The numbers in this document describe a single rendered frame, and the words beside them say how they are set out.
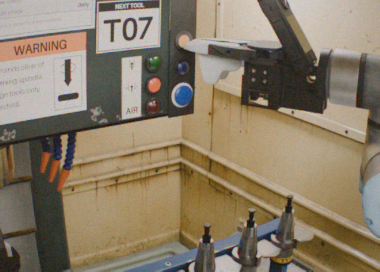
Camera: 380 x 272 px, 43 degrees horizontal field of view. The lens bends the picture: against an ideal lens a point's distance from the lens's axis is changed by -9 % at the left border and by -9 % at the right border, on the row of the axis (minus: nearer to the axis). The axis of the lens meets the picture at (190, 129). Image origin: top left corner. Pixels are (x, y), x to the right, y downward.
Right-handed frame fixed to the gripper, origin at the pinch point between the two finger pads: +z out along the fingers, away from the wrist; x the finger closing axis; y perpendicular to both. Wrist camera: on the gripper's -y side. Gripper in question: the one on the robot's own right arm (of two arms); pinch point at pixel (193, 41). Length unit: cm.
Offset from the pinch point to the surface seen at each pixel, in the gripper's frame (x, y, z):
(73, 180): 71, 66, 79
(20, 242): 22, 64, 63
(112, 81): -9.4, 4.7, 7.5
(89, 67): -12.4, 2.4, 9.2
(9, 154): -12.1, 18.3, 26.8
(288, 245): 29, 46, -11
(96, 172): 80, 65, 74
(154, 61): -4.4, 2.5, 3.7
